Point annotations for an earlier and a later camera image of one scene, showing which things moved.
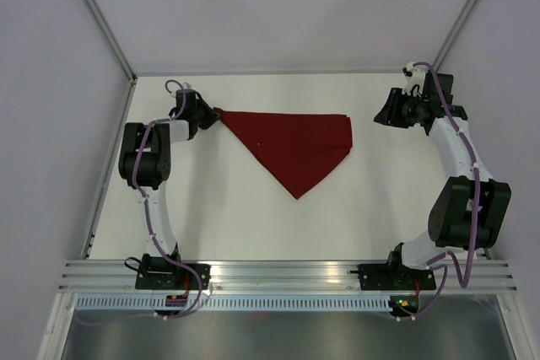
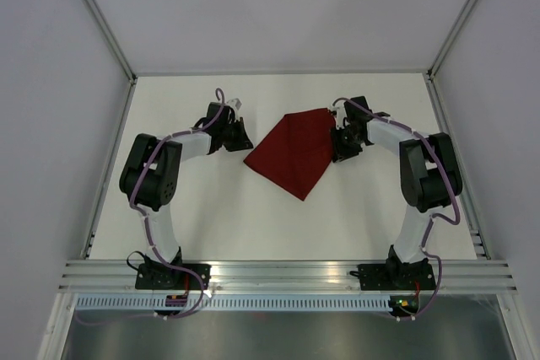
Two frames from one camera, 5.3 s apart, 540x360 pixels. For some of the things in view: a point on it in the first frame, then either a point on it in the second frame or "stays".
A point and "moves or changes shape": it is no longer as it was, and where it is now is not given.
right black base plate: x=394 y=276 stays
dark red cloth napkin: x=299 y=149 moves or changes shape
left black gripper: x=212 y=115 -> x=244 y=142
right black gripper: x=389 y=115 -> x=339 y=152
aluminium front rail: x=284 y=276 stays
